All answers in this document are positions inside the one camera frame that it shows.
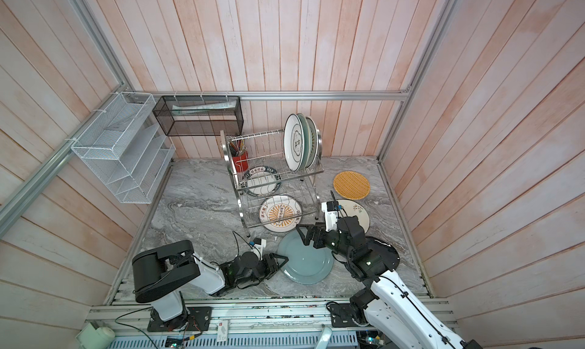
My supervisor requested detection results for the white green clover plate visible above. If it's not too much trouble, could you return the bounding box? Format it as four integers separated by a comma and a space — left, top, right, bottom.
283, 114, 305, 172

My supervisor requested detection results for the green rim lettered plate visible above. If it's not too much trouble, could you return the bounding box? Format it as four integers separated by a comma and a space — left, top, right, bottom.
240, 166, 281, 197

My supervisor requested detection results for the cream floral plate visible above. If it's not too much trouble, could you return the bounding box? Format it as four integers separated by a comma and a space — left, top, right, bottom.
338, 199, 370, 233

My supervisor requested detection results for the black round plate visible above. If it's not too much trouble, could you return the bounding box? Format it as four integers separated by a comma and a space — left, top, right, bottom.
367, 236, 400, 271

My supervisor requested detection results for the red pen holder cup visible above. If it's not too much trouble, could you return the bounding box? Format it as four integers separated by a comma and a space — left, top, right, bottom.
232, 151, 249, 173

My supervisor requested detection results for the aluminium front rail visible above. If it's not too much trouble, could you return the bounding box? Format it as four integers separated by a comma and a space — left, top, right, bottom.
86, 297, 382, 336

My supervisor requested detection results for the black mesh wall basket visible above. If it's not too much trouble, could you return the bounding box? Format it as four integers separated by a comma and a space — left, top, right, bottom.
153, 95, 244, 137

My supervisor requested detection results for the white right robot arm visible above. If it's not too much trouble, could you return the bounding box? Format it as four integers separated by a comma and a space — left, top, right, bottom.
296, 217, 481, 348

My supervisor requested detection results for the white wire mesh shelf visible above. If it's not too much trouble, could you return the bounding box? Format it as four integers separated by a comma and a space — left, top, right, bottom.
72, 93, 175, 204

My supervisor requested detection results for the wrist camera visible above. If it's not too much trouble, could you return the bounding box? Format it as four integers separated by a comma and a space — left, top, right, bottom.
249, 238, 267, 260
321, 201, 341, 232

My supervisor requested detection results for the large teal plate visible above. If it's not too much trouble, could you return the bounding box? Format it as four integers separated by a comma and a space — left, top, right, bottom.
277, 230, 335, 285

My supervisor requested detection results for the light blue flower plate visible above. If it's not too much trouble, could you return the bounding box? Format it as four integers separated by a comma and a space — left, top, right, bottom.
297, 113, 312, 169

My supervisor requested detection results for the stainless steel dish rack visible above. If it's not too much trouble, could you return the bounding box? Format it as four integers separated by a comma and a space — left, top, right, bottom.
220, 130, 324, 233

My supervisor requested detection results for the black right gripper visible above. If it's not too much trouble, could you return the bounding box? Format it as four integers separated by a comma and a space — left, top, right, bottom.
298, 220, 353, 261

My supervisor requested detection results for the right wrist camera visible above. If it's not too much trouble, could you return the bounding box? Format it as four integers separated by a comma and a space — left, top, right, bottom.
321, 201, 341, 232

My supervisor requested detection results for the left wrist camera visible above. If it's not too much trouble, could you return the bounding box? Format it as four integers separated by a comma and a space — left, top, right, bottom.
249, 238, 267, 260

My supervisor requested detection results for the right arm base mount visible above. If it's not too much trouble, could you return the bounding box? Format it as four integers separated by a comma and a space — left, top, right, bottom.
325, 301, 369, 328

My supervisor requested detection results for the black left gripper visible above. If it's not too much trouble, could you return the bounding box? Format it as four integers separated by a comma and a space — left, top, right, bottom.
236, 252, 289, 286

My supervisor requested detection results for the bundle of pens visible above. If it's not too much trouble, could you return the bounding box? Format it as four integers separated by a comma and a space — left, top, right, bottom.
228, 140, 247, 157

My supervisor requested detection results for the yellow woven coaster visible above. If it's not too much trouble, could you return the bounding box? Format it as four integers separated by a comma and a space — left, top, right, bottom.
333, 171, 371, 201

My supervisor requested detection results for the orange sunburst plate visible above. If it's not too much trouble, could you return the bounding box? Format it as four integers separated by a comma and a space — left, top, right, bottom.
306, 117, 321, 169
259, 195, 303, 233

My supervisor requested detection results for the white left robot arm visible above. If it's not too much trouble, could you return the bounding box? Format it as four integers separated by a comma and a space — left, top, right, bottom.
132, 240, 289, 326

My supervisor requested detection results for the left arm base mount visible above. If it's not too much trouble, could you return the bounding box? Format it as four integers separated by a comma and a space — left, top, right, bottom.
147, 306, 212, 333

